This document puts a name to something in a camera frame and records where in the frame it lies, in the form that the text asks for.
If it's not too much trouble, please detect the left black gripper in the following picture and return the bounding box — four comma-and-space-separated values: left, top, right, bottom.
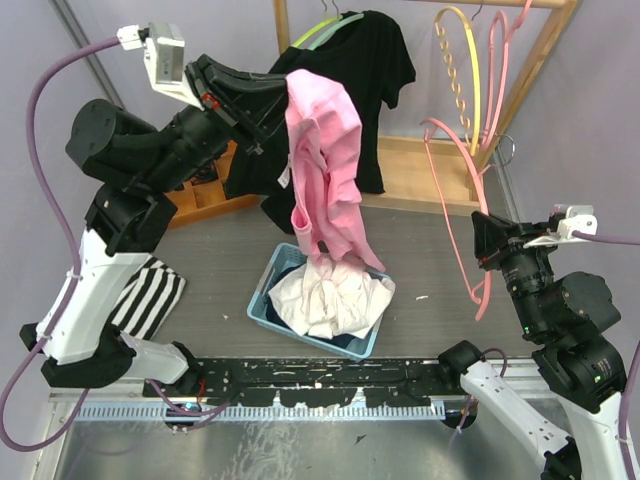
143, 52, 315, 193

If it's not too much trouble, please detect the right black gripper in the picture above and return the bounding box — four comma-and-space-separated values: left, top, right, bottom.
470, 207, 559, 333

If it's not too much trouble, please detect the salmon pink metal hanger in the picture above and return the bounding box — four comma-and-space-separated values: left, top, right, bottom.
421, 117, 493, 322

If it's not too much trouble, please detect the yellow hanger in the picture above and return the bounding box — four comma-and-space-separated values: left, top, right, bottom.
433, 5, 481, 156

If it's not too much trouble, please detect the pink t shirt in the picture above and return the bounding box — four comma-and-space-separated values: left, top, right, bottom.
285, 69, 385, 272

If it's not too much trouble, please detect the white t shirt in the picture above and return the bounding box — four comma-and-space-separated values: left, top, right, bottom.
268, 256, 396, 340

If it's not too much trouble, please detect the pink plastic hanger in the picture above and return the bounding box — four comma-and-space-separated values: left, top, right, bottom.
480, 0, 532, 151

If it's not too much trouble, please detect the mint green hanger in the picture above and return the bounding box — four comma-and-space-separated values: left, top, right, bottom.
307, 12, 364, 51

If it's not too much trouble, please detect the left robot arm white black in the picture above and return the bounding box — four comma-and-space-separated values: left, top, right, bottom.
20, 56, 288, 396

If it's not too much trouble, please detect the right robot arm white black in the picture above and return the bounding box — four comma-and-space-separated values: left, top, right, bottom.
438, 205, 639, 479

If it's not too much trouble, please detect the lime green hanger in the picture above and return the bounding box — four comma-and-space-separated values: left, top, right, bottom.
291, 0, 342, 48

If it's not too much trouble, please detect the black t shirt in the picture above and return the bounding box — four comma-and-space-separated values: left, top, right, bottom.
225, 10, 416, 234

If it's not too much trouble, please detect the wooden clothes rack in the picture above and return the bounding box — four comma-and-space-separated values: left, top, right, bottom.
272, 0, 584, 216

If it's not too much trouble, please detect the orange wooden divider tray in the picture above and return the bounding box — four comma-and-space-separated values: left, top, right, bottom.
167, 141, 260, 229

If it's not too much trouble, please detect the black white striped cloth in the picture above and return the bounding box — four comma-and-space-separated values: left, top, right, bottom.
108, 255, 187, 340

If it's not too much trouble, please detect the light blue plastic basket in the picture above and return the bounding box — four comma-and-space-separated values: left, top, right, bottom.
246, 243, 383, 362

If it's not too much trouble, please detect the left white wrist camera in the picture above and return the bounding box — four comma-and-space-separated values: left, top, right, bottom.
116, 22, 203, 110

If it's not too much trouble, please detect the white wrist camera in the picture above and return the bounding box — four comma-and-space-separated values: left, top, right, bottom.
524, 204, 598, 248
116, 22, 203, 110

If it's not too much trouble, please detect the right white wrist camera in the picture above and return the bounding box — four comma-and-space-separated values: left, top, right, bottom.
524, 204, 598, 248

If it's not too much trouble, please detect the black mounting base plate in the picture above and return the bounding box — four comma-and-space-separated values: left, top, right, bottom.
159, 355, 475, 409

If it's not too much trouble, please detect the aluminium rail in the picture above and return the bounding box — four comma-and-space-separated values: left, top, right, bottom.
77, 359, 558, 423

